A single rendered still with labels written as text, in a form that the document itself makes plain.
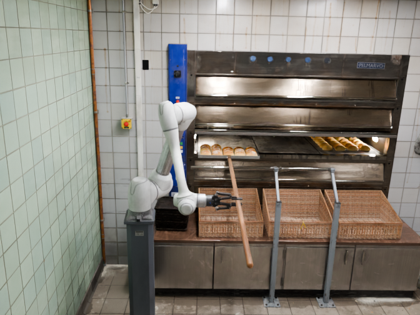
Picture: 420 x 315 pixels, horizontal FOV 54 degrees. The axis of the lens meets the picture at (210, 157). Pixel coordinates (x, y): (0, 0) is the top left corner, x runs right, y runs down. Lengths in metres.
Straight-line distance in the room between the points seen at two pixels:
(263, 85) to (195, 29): 0.76
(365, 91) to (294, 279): 1.78
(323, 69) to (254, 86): 0.63
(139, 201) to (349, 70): 2.18
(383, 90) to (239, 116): 1.30
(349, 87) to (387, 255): 1.50
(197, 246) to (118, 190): 0.97
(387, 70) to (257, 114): 1.20
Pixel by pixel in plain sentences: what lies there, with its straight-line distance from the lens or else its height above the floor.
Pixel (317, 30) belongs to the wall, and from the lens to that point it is 3.78.
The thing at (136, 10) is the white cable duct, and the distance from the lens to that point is 3.68.
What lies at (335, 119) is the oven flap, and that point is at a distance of 3.92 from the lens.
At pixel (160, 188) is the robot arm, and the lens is 2.95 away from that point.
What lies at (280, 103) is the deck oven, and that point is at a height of 1.66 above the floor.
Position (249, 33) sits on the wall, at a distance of 3.68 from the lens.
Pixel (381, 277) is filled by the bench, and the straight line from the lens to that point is 4.03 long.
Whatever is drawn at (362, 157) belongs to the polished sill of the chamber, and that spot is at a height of 1.17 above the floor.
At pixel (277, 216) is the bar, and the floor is 0.83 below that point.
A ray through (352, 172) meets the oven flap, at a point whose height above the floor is 1.02.
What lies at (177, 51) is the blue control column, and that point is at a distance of 3.63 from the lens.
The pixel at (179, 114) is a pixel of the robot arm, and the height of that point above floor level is 1.75.
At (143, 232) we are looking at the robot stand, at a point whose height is 0.91.
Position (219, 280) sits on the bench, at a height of 0.19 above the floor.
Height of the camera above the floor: 2.24
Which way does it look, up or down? 17 degrees down
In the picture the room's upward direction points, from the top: 1 degrees clockwise
